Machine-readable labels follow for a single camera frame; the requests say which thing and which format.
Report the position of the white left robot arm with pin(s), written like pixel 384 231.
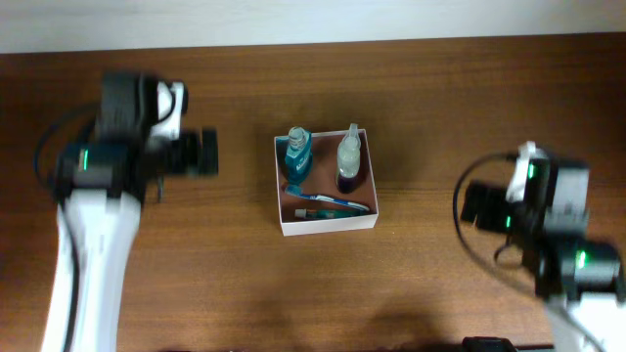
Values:
pixel 100 190

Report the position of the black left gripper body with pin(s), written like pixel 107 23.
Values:
pixel 184 149

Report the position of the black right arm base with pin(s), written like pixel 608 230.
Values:
pixel 497 344

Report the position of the clear spray bottle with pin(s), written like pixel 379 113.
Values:
pixel 348 161

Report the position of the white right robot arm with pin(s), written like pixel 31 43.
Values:
pixel 580 282

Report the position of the teal mouthwash bottle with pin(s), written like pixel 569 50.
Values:
pixel 298 157

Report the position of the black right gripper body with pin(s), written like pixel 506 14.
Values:
pixel 500 206

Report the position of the blue white toothbrush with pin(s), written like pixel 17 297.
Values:
pixel 295 191

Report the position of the white cardboard box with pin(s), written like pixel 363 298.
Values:
pixel 321 182

